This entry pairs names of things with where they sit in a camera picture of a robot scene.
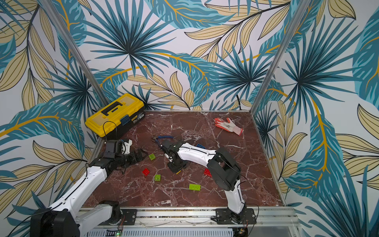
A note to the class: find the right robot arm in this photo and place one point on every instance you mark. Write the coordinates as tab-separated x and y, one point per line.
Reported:
224	169

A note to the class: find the long green lego brick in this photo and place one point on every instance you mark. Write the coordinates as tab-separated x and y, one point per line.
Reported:
194	187

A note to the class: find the aluminium front rail frame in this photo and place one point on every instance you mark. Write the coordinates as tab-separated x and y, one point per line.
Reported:
163	216

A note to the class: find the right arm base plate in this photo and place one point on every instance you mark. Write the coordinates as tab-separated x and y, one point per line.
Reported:
224	216

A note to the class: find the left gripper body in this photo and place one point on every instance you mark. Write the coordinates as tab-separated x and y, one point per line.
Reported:
131	158

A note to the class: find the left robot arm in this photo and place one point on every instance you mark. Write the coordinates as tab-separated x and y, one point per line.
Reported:
62	218

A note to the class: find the yellow black toolbox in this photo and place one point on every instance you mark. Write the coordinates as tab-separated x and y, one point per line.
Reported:
117	118

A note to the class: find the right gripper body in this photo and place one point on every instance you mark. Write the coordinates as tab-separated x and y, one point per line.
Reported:
166	145

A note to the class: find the small red lego brick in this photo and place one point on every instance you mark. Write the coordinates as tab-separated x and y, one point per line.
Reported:
146	172

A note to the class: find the blue lego brick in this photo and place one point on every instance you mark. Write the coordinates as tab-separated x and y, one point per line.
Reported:
200	146

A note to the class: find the red white work glove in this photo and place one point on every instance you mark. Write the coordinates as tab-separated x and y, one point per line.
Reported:
228	125

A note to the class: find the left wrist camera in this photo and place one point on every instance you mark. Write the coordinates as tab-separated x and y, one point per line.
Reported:
126	145

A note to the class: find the small green lego brick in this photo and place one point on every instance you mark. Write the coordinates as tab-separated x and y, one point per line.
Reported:
152	157

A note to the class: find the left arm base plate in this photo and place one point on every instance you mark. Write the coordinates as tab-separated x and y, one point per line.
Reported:
121	217

